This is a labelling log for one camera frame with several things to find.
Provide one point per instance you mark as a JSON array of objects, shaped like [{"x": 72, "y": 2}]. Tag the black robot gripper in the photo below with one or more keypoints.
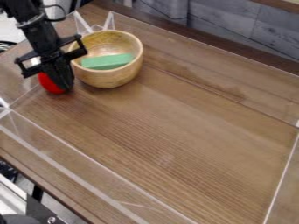
[{"x": 55, "y": 61}]

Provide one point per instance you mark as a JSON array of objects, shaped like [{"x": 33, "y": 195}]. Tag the red plush fruit green stem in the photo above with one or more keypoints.
[{"x": 48, "y": 85}]

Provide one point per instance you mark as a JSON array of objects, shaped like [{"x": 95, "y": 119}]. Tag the wooden bowl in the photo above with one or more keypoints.
[{"x": 105, "y": 43}]

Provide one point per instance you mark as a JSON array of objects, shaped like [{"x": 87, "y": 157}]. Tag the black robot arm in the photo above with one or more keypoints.
[{"x": 33, "y": 22}]

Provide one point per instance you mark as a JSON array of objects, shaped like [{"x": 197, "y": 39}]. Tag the green rectangular block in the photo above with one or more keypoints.
[{"x": 107, "y": 62}]

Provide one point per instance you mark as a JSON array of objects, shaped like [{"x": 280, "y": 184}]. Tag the clear acrylic tray enclosure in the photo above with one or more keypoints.
[{"x": 191, "y": 145}]

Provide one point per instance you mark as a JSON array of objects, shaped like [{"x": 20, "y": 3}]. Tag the black metal bracket with screw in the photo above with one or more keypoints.
[{"x": 40, "y": 212}]

